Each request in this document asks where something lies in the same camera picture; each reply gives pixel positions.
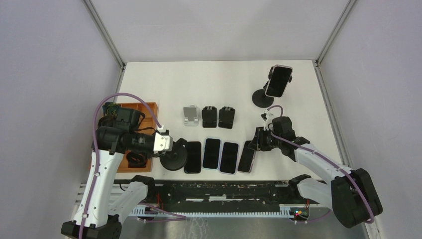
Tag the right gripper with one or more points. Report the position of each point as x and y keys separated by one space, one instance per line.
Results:
x=258 y=143

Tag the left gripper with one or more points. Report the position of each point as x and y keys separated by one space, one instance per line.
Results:
x=169 y=153

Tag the black round base stand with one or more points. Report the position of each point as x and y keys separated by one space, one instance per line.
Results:
x=174 y=164

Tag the black phone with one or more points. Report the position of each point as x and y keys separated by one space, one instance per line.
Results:
x=194 y=157

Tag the pink case phone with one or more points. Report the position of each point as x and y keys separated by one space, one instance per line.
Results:
x=246 y=158

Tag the light blue case phone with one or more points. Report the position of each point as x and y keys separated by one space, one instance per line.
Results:
x=211 y=153

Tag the white folding phone stand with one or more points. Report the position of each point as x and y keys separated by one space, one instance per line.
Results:
x=191 y=115

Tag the lilac case phone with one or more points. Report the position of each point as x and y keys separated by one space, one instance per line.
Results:
x=229 y=158

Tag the black folding phone stand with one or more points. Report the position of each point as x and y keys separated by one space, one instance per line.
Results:
x=209 y=117

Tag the clear case phone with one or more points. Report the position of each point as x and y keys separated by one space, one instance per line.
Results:
x=279 y=77

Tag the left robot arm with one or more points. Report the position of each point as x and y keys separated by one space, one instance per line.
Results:
x=96 y=218

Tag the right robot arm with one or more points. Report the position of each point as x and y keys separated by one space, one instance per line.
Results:
x=349 y=193

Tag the orange wooden organizer tray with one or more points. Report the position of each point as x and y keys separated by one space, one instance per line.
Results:
x=146 y=113

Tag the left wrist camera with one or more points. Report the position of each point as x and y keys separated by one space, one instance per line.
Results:
x=162 y=139

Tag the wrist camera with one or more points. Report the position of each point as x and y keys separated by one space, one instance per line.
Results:
x=268 y=117
x=162 y=139

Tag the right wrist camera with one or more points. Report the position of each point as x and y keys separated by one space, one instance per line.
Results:
x=268 y=117

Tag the white slotted cable duct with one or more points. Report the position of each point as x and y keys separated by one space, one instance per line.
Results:
x=284 y=212

